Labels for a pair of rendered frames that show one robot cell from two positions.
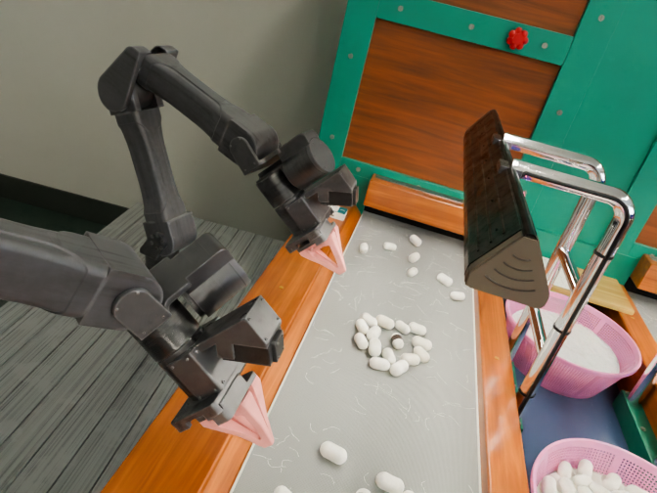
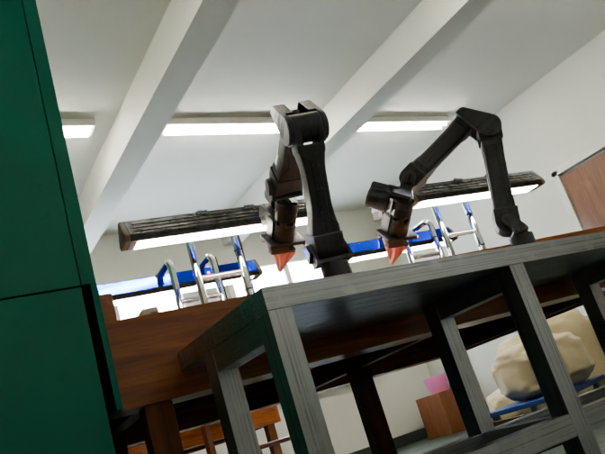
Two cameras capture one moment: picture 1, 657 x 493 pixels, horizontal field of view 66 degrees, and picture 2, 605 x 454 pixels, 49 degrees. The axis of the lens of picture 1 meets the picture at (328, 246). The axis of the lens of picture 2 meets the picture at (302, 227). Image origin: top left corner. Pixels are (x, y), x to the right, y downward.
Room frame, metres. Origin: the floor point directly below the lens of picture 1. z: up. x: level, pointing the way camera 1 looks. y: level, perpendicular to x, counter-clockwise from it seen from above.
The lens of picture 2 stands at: (1.68, 1.41, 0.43)
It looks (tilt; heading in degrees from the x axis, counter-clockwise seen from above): 17 degrees up; 234
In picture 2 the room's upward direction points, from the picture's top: 18 degrees counter-clockwise
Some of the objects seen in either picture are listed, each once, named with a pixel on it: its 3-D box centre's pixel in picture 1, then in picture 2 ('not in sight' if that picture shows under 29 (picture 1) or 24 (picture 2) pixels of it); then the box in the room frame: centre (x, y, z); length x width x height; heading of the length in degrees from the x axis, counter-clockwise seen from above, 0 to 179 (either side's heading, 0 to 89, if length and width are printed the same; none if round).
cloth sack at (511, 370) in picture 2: not in sight; (541, 365); (-2.36, -1.83, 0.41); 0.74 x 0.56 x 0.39; 179
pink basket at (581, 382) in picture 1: (561, 344); not in sight; (0.87, -0.52, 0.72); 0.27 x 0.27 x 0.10
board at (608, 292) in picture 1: (554, 275); not in sight; (1.09, -0.54, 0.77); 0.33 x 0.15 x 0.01; 83
